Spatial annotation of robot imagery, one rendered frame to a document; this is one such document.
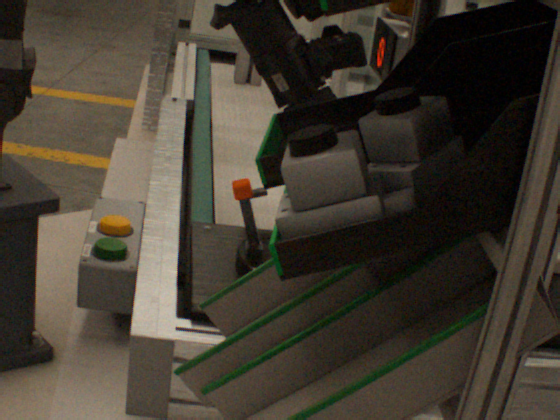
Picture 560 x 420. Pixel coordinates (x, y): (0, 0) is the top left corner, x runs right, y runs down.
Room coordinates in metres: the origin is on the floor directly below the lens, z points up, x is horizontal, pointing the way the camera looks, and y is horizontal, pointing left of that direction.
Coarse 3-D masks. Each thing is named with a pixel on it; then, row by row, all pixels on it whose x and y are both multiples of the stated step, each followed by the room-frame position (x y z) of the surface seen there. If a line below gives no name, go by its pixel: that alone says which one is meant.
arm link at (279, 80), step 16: (288, 48) 0.97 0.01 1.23; (304, 48) 0.97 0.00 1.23; (256, 64) 0.98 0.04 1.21; (272, 64) 0.97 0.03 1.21; (288, 64) 0.97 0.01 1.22; (304, 64) 0.97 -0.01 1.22; (272, 80) 0.97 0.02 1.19; (288, 80) 0.97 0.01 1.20; (304, 80) 0.97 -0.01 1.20; (288, 96) 0.97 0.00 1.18; (304, 96) 0.97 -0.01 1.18; (320, 96) 0.92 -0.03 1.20
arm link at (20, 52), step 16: (0, 0) 0.88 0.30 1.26; (16, 0) 0.88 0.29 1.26; (0, 16) 0.88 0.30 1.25; (16, 16) 0.88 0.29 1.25; (0, 32) 0.88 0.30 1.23; (16, 32) 0.88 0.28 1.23; (0, 48) 0.87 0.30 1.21; (16, 48) 0.88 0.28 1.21; (32, 48) 0.93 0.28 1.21; (0, 64) 0.86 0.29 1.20; (16, 64) 0.87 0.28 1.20; (32, 64) 0.88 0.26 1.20; (0, 80) 0.86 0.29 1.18; (16, 80) 0.87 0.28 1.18; (16, 96) 0.87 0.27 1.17; (16, 112) 0.87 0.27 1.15
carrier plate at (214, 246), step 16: (192, 224) 1.09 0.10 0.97; (208, 224) 1.10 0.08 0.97; (224, 224) 1.11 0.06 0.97; (192, 240) 1.04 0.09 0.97; (208, 240) 1.05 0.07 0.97; (224, 240) 1.06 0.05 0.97; (240, 240) 1.07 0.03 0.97; (192, 256) 1.00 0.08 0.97; (208, 256) 1.00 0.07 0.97; (224, 256) 1.01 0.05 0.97; (192, 272) 0.96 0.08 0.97; (208, 272) 0.96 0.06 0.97; (224, 272) 0.97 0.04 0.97; (192, 288) 0.92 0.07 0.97; (208, 288) 0.92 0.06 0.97; (192, 304) 0.88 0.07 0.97; (208, 320) 0.87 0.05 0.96
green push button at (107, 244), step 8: (104, 240) 0.99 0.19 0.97; (112, 240) 1.00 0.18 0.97; (120, 240) 1.00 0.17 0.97; (96, 248) 0.97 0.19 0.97; (104, 248) 0.97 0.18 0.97; (112, 248) 0.98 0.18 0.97; (120, 248) 0.98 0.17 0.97; (104, 256) 0.97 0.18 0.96; (112, 256) 0.97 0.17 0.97; (120, 256) 0.97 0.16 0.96
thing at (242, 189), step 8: (232, 184) 0.99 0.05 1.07; (240, 184) 0.98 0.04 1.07; (248, 184) 0.98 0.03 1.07; (240, 192) 0.98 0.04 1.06; (248, 192) 0.98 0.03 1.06; (256, 192) 0.99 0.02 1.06; (264, 192) 0.99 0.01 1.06; (240, 200) 0.98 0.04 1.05; (248, 200) 0.98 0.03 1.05; (240, 208) 0.98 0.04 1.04; (248, 208) 0.98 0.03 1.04; (248, 216) 0.98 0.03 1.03; (248, 224) 0.98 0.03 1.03; (256, 224) 1.00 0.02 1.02; (248, 232) 0.98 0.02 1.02; (256, 232) 0.99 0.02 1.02; (248, 240) 0.99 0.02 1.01; (256, 240) 0.99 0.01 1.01
